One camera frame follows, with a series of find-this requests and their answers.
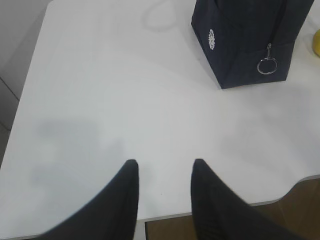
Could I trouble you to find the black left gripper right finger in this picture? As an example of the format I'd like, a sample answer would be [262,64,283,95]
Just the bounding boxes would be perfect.
[190,159,295,240]

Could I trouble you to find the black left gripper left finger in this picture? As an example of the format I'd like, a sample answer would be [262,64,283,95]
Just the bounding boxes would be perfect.
[37,159,139,240]

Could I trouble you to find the dark navy fabric lunch bag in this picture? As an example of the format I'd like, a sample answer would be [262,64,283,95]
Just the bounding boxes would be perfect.
[191,0,313,89]

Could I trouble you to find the yellow lemon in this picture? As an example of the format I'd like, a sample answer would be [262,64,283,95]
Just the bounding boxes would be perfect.
[312,29,320,57]

